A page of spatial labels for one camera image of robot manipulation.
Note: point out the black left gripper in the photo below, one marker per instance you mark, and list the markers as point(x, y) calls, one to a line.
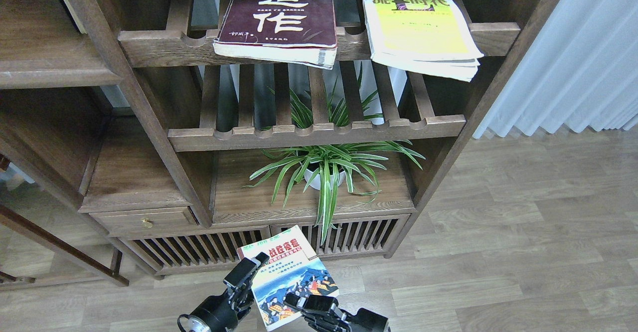
point(223, 313)

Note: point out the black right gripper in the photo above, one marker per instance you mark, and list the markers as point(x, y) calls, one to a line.
point(322, 314)

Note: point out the colourful 300 paperback book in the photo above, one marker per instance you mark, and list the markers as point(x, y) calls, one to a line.
point(293, 268)

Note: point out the left slatted cabinet door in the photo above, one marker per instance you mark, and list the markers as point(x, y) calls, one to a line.
point(195, 251)

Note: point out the slatted cabinet door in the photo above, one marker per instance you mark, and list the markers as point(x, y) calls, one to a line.
point(355, 236)
point(195, 251)

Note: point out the right slatted cabinet door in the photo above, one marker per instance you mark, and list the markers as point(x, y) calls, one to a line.
point(355, 236)

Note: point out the wooden drawer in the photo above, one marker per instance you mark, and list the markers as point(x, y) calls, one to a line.
point(130, 221)

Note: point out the brass drawer knob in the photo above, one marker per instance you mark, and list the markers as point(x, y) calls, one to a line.
point(147, 223)

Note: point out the white plant pot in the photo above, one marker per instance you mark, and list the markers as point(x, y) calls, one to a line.
point(313, 178)

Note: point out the green spider plant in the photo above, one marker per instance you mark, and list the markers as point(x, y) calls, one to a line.
point(360, 161)

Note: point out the dark wooden bookshelf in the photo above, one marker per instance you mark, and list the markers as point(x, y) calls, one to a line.
point(123, 105)

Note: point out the maroon book white characters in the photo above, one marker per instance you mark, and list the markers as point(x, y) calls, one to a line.
point(292, 31)

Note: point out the yellow green cover book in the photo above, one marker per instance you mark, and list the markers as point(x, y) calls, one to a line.
point(423, 36)

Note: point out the white pleated curtain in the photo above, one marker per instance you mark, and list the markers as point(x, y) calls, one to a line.
point(581, 72)

